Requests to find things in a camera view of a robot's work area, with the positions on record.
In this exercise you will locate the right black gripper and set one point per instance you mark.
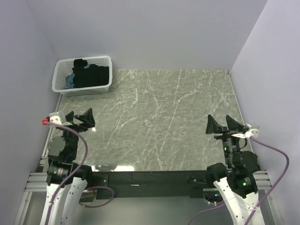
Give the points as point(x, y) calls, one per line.
point(212, 125)

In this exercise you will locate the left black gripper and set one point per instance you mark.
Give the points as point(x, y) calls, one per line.
point(87, 118)

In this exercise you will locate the black t shirt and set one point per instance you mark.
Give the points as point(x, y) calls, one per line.
point(89, 75)

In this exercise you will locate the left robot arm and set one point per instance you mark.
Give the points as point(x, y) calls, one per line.
point(66, 180)

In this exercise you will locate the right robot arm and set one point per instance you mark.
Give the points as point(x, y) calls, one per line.
point(235, 178)

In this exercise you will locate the grey blue t shirt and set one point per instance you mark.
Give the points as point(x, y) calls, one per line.
point(69, 81)

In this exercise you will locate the white plastic laundry basket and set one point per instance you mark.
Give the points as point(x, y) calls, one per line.
point(64, 67)

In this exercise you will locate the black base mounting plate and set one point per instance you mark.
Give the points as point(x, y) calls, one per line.
point(133, 184)

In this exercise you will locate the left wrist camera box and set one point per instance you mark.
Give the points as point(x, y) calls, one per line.
point(55, 117)

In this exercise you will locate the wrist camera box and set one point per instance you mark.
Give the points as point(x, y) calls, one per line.
point(248, 131)
point(55, 117)

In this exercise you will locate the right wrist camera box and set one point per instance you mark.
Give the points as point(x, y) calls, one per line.
point(248, 131)

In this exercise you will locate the aluminium rail frame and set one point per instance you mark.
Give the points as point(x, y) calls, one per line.
point(37, 183)

